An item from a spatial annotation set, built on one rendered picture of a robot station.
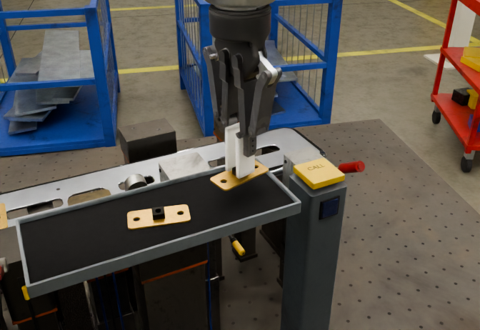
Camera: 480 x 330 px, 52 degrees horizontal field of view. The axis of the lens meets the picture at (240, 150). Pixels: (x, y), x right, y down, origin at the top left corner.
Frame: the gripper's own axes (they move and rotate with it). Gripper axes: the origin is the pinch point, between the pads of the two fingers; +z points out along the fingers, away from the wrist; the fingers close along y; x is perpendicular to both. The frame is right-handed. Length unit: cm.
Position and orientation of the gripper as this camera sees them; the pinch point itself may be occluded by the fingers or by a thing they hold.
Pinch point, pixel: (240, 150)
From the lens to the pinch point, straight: 69.5
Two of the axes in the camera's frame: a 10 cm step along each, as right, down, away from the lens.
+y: -6.5, -3.8, 6.6
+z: 0.0, 8.7, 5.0
